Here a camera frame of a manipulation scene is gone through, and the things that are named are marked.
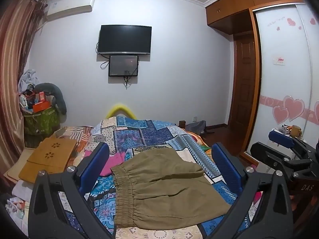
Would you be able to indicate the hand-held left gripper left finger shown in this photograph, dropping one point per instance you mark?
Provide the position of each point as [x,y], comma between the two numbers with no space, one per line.
[96,165]

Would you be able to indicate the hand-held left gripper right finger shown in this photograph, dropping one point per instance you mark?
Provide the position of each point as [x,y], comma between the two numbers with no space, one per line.
[227,166]

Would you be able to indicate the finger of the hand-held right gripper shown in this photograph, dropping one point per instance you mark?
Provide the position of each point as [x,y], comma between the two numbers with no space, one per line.
[269,154]
[281,139]

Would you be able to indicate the olive green pants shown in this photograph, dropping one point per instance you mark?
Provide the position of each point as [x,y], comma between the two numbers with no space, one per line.
[162,191]

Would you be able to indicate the pink cloth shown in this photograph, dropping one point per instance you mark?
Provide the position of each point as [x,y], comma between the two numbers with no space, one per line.
[109,164]

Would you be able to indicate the yellow mug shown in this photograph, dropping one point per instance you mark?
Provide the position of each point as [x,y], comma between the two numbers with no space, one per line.
[295,131]

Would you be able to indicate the wooden lap desk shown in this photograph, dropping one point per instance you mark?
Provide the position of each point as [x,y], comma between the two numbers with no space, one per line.
[49,158]

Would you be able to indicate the dark bag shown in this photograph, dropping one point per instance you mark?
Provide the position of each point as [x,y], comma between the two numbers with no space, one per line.
[197,127]

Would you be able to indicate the wooden wardrobe with heart decals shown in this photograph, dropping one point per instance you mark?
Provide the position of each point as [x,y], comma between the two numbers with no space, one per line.
[281,84]

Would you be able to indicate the yellow foam pillow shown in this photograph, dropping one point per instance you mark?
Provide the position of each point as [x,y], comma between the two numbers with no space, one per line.
[121,108]

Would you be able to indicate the blue patchwork blanket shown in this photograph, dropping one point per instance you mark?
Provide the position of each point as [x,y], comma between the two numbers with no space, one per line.
[149,132]

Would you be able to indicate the brown wooden door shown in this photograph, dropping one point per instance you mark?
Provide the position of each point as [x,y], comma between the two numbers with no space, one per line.
[243,84]

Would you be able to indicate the green fabric storage bag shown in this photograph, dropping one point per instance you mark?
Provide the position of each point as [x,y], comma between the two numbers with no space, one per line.
[41,123]

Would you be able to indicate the grey neck pillow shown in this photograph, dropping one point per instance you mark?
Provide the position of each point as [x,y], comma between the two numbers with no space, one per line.
[58,97]

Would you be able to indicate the white red sticker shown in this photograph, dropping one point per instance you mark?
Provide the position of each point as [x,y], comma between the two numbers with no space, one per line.
[279,59]

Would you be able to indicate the orange box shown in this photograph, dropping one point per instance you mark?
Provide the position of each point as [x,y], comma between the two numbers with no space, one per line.
[41,106]

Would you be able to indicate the pile of papers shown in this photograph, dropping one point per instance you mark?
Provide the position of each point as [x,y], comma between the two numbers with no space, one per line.
[17,204]

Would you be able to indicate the light grey cloth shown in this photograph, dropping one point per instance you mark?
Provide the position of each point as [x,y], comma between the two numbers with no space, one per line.
[27,79]

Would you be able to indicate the striped brown curtain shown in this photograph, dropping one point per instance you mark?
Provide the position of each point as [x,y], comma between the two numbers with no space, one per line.
[13,62]

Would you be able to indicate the white air conditioner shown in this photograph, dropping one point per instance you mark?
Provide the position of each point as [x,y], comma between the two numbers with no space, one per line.
[69,6]

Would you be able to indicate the wooden bed post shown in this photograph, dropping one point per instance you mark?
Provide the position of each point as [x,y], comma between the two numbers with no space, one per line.
[182,123]

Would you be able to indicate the small black wall monitor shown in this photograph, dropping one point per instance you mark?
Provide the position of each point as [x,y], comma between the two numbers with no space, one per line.
[123,65]

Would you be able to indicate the black wall television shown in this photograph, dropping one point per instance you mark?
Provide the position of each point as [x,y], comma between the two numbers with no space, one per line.
[124,39]

